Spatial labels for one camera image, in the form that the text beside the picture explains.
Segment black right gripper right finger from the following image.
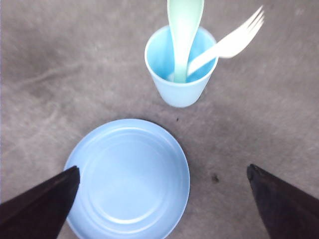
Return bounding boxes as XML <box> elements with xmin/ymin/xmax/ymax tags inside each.
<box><xmin>247</xmin><ymin>164</ymin><xmax>319</xmax><ymax>239</ymax></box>

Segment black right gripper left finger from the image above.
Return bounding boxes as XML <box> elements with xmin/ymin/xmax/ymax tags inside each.
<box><xmin>0</xmin><ymin>166</ymin><xmax>80</xmax><ymax>239</ymax></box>

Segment white plastic fork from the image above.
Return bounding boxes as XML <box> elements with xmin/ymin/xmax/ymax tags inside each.
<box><xmin>187</xmin><ymin>6</ymin><xmax>264</xmax><ymax>76</ymax></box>

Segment light blue plastic cup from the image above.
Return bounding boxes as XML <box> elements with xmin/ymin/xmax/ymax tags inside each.
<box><xmin>144</xmin><ymin>25</ymin><xmax>218</xmax><ymax>108</ymax></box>

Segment mint green plastic spoon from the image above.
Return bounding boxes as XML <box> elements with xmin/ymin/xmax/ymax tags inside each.
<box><xmin>167</xmin><ymin>0</ymin><xmax>204</xmax><ymax>83</ymax></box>

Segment blue plastic plate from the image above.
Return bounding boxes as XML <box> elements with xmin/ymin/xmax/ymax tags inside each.
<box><xmin>64</xmin><ymin>119</ymin><xmax>190</xmax><ymax>239</ymax></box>

